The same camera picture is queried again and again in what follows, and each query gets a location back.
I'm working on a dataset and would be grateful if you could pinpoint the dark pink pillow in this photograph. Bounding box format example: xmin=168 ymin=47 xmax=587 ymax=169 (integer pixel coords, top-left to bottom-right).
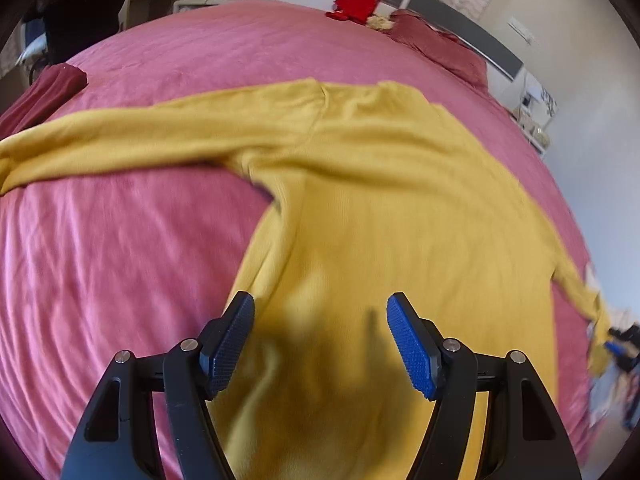
xmin=387 ymin=10 xmax=488 ymax=94

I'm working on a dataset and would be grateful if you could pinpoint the pink bed cover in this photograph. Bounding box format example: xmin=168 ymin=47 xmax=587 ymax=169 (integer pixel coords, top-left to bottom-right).
xmin=0 ymin=0 xmax=599 ymax=480

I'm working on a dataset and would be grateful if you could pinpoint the right side white nightstand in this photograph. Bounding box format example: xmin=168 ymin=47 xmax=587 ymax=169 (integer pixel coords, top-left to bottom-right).
xmin=510 ymin=70 xmax=558 ymax=158

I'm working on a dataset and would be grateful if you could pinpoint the mustard yellow sweater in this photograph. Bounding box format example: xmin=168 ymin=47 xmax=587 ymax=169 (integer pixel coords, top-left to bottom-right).
xmin=0 ymin=78 xmax=614 ymax=480

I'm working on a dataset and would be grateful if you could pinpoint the folded dark red garment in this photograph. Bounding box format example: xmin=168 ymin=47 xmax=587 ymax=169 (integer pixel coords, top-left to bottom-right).
xmin=0 ymin=63 xmax=88 ymax=140

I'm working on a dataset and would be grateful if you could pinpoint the grey bed headboard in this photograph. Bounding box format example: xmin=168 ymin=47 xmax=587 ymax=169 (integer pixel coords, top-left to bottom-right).
xmin=407 ymin=0 xmax=524 ymax=80

